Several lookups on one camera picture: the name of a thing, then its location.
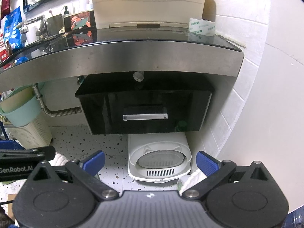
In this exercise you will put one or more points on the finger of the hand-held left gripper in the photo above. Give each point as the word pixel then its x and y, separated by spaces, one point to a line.
pixel 35 152

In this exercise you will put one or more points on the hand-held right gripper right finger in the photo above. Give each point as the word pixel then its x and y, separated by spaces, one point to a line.
pixel 207 163

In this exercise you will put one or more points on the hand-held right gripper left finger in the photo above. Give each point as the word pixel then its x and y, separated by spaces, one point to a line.
pixel 93 163

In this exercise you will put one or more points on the grey drawer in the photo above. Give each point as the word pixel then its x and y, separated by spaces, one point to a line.
pixel 144 116

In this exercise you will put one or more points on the black glass desktop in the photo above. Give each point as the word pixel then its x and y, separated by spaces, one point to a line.
pixel 152 52

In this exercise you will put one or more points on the cream perforated basket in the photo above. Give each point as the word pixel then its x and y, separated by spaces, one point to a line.
pixel 33 135

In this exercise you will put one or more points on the white cloth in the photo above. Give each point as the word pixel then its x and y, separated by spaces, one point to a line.
pixel 196 178

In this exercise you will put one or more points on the teal plastic basin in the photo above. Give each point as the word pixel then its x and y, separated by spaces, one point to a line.
pixel 22 114

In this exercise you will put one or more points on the white cat litter box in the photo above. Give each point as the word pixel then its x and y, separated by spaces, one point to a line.
pixel 159 161

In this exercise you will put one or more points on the black cabinet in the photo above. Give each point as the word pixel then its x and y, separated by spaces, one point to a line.
pixel 147 85

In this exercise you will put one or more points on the metal faucet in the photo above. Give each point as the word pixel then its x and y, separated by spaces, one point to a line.
pixel 39 27

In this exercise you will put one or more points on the blue snack packet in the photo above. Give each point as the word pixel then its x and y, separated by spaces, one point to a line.
pixel 13 28

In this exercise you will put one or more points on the metal cup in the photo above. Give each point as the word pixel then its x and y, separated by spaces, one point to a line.
pixel 55 24

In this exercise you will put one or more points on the clear tape roll green print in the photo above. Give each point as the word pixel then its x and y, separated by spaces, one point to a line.
pixel 201 26

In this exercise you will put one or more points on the phone with floral screen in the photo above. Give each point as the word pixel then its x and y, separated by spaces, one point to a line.
pixel 80 21

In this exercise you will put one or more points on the dark pump bottle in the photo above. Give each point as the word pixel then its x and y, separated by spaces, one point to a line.
pixel 66 11

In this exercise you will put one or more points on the cream plastic tub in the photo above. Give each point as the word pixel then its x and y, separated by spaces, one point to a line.
pixel 147 4

